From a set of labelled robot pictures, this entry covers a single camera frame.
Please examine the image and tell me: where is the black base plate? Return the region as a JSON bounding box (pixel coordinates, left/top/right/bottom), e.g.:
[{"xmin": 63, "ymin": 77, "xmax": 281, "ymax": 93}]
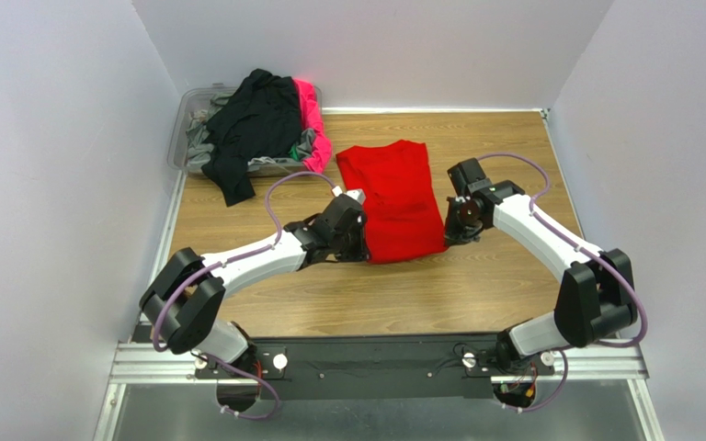
[{"xmin": 193, "ymin": 333, "xmax": 556, "ymax": 401}]

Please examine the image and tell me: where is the green garment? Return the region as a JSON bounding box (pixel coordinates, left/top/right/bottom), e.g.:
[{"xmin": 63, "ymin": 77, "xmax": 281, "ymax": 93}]
[{"xmin": 290, "ymin": 144, "xmax": 302, "ymax": 162}]

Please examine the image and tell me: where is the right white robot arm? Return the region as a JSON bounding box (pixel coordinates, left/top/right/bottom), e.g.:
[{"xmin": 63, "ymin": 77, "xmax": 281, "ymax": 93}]
[{"xmin": 445, "ymin": 180, "xmax": 641, "ymax": 369}]

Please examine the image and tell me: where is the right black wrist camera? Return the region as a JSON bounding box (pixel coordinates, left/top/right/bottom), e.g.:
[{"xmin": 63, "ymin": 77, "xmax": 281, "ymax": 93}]
[{"xmin": 447, "ymin": 158, "xmax": 493, "ymax": 198}]

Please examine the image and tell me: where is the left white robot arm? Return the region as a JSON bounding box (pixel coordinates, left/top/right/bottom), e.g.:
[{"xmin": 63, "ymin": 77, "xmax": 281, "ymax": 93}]
[{"xmin": 139, "ymin": 189, "xmax": 370, "ymax": 370}]

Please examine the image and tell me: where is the red t-shirt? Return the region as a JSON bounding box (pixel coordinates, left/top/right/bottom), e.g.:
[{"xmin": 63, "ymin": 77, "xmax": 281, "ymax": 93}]
[{"xmin": 336, "ymin": 140, "xmax": 447, "ymax": 265}]

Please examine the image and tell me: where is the pink t-shirt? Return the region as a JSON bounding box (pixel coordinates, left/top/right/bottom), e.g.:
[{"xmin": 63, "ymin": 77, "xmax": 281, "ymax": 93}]
[{"xmin": 292, "ymin": 78, "xmax": 333, "ymax": 173}]

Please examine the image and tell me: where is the black t-shirt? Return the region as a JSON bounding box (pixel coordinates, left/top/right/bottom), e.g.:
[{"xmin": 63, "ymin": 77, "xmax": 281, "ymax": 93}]
[{"xmin": 201, "ymin": 69, "xmax": 302, "ymax": 207}]

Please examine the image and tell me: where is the grey t-shirt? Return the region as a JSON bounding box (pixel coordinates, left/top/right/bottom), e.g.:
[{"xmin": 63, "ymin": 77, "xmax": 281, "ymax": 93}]
[{"xmin": 184, "ymin": 90, "xmax": 315, "ymax": 175}]

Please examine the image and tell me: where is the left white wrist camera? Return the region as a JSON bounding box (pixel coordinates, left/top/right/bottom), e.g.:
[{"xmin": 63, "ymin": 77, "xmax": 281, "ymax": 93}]
[{"xmin": 331, "ymin": 186, "xmax": 366, "ymax": 205}]

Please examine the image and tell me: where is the clear plastic bin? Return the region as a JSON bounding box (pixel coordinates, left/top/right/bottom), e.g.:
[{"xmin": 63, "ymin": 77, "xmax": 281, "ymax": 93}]
[{"xmin": 167, "ymin": 84, "xmax": 307, "ymax": 178}]

